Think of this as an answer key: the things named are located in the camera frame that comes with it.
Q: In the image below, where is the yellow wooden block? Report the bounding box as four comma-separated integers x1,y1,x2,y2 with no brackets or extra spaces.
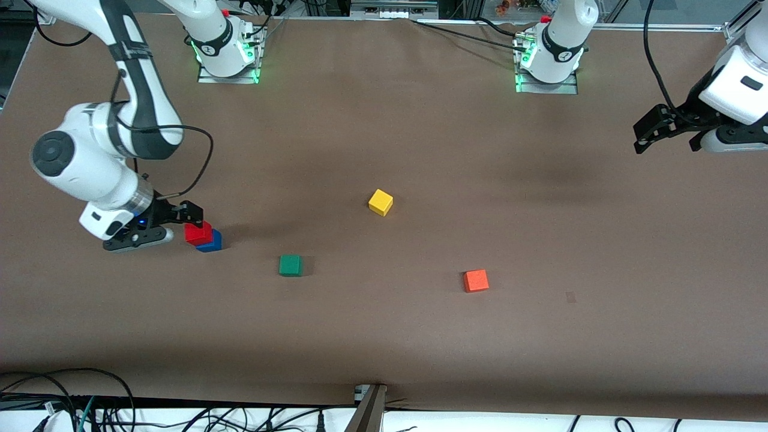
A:
368,189,394,217

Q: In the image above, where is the grey power strip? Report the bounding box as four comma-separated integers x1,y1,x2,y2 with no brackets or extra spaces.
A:
351,0,439,19

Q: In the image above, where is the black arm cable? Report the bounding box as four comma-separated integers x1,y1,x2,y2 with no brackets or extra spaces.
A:
111,69,215,199
644,0,697,112

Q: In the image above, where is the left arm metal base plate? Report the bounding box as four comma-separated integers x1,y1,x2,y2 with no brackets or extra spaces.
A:
515,36,578,95

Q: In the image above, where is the aluminium corner bracket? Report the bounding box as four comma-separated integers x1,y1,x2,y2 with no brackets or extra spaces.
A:
723,23,748,50

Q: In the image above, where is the red wooden block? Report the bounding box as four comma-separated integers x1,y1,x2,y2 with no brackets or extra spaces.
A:
184,221,213,245

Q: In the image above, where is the grey aluminium beam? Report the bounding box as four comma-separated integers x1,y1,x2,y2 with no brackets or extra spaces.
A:
345,385,388,432

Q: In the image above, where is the black looped cable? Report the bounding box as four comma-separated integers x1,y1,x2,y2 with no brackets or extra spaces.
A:
0,368,136,432

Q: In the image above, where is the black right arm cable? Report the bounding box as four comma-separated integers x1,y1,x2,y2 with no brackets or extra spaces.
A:
111,69,215,199

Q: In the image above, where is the teal cable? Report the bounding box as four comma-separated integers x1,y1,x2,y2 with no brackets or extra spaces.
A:
75,396,97,432

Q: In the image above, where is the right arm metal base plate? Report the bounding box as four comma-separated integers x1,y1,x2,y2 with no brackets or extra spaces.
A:
198,27,261,85

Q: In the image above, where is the long black table cable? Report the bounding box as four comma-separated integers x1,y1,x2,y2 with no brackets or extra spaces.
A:
411,18,529,52

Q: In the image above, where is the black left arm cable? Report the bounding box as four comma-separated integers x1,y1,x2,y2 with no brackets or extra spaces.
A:
644,0,697,112

